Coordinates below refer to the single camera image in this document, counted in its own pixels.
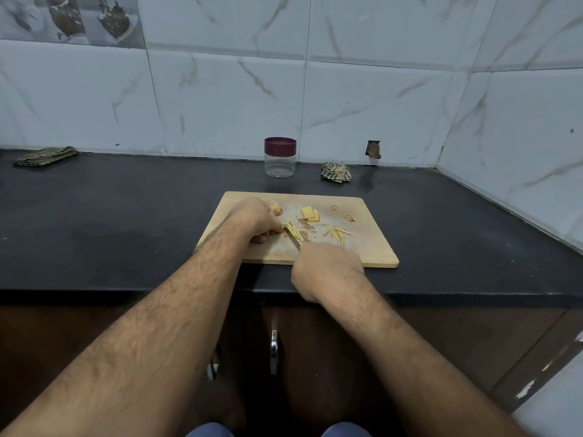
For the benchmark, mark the small ginger end piece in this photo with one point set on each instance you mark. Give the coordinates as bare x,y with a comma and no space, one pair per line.
275,208

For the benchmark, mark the person's right forearm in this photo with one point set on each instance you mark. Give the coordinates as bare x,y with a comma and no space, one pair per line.
428,368

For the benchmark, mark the person's right hand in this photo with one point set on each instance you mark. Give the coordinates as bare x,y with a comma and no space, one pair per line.
326,270

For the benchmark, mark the pile of yellow ginger slices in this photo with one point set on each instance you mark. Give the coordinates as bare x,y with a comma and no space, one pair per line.
310,214

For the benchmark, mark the folded green cloth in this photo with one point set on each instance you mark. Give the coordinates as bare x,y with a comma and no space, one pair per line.
45,157

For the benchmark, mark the small ginger peel scraps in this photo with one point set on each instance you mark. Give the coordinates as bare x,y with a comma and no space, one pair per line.
343,214

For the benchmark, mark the crumpled patterned cloth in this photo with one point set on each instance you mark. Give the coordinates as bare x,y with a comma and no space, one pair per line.
335,173

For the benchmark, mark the clear jar maroon lid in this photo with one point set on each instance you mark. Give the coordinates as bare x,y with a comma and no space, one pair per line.
280,167

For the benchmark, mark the wooden cutting board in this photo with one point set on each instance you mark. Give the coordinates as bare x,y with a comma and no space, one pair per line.
373,245

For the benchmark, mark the person's left hand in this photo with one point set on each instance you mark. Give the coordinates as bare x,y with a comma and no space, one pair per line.
255,223

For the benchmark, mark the person's left forearm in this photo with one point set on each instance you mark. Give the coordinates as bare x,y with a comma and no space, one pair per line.
118,355

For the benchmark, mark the black countertop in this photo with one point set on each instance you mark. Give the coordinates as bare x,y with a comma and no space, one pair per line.
91,232

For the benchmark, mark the brown wooden cabinet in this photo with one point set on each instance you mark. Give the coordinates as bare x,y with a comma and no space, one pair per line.
510,350

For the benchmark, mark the decorative picture tiles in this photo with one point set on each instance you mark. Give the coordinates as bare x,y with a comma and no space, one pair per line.
68,18

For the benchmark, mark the person's blue clothing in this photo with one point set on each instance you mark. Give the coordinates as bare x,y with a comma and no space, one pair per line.
278,429

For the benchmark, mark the pile of ginger strips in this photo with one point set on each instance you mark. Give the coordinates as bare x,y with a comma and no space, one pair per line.
328,232

